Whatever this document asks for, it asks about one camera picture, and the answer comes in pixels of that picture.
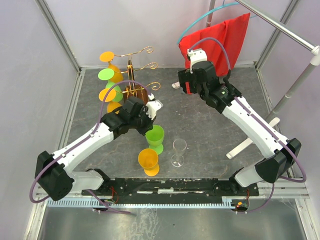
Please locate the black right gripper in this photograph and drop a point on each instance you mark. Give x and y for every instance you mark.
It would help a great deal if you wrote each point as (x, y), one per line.
(185, 75)

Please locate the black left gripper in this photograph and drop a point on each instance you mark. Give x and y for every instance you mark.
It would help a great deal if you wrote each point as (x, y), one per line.
(150, 122)

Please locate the green plastic goblet front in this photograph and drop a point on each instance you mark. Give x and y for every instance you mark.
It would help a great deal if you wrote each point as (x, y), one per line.
(155, 138)

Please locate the green plastic goblet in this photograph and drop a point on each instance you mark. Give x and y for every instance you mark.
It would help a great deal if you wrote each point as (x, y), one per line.
(155, 138)
(110, 84)

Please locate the orange plastic goblet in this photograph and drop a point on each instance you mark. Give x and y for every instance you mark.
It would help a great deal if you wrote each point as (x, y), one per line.
(148, 159)
(110, 65)
(113, 99)

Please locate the orange plastic goblet front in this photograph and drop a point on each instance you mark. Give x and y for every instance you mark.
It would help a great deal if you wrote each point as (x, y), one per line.
(148, 159)

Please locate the clear wine glass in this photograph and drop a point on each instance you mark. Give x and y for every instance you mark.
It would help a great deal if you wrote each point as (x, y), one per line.
(179, 147)

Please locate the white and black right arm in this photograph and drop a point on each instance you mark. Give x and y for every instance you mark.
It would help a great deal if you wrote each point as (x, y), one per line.
(279, 153)

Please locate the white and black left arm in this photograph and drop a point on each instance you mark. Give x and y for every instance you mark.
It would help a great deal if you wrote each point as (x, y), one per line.
(54, 172)

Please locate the white block behind rack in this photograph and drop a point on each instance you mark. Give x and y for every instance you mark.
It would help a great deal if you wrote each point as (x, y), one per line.
(176, 85)

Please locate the red cloth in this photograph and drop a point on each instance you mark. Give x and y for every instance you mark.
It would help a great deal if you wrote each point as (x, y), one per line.
(222, 43)

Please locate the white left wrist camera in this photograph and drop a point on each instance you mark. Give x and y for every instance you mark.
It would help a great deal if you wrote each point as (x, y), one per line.
(153, 105)

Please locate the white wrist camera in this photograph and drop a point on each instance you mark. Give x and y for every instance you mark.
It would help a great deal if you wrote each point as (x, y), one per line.
(153, 105)
(195, 56)

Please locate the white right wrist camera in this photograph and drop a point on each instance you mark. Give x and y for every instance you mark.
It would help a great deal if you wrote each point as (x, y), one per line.
(195, 56)

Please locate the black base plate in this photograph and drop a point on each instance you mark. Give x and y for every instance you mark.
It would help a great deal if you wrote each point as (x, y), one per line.
(173, 190)

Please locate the silver metal pole frame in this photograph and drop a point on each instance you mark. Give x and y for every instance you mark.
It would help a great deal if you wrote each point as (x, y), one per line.
(300, 116)

